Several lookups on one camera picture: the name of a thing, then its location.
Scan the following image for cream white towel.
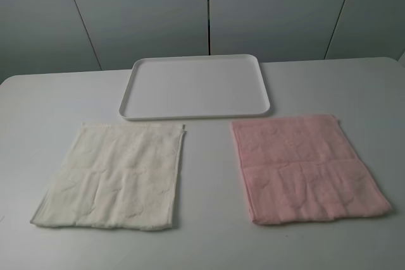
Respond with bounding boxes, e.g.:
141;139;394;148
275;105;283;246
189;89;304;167
30;123;185;231

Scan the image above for pink towel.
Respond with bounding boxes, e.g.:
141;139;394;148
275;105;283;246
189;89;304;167
232;114;392;225

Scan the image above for white rectangular plastic tray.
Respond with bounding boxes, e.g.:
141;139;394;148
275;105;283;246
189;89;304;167
119;54;271;121

